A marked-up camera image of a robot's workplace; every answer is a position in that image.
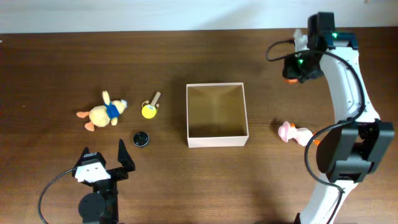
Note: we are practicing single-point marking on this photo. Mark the open beige cardboard box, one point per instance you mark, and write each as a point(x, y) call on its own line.
point(216, 115)

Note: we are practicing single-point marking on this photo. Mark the black round perforated puck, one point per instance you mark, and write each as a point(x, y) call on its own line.
point(141, 139)

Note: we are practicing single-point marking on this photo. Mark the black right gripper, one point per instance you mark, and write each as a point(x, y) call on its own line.
point(289, 71)

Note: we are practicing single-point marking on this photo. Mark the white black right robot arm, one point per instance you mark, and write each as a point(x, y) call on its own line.
point(355, 144)

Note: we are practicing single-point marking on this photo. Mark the yellow plush duck blue vest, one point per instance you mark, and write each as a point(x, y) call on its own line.
point(101, 116)

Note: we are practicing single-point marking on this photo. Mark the yellow wooden rattle drum toy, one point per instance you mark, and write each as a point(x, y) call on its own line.
point(150, 108)

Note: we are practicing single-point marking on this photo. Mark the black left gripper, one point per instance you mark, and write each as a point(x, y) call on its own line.
point(121, 173)

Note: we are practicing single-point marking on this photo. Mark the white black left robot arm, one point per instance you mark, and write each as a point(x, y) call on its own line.
point(101, 206)

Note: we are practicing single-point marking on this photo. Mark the orange round perforated puck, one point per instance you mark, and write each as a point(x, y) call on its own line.
point(291, 81)

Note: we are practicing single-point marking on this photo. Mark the pink duck toy with hat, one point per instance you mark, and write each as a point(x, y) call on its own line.
point(288, 131)

